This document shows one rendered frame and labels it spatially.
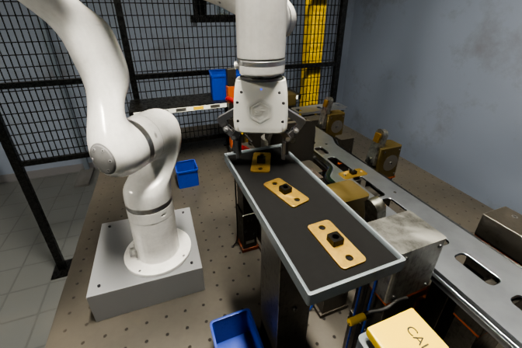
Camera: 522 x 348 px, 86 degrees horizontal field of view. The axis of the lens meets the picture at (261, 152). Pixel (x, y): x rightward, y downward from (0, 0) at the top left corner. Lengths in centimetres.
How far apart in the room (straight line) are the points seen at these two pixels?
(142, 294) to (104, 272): 12
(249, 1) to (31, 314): 195
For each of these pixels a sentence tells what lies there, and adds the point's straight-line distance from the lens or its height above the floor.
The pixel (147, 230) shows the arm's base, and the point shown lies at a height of 93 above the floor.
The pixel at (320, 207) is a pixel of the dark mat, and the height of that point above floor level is 116.
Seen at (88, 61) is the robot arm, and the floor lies 135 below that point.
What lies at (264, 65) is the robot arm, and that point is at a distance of 47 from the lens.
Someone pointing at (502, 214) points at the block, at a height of 103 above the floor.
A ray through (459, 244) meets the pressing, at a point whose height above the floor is 100.
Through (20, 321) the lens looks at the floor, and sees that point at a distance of 211.
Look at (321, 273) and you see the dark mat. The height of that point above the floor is 116.
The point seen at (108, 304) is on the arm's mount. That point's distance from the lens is 93.
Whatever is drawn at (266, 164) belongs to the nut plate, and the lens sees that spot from 57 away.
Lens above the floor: 144
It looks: 26 degrees down
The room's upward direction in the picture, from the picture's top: straight up
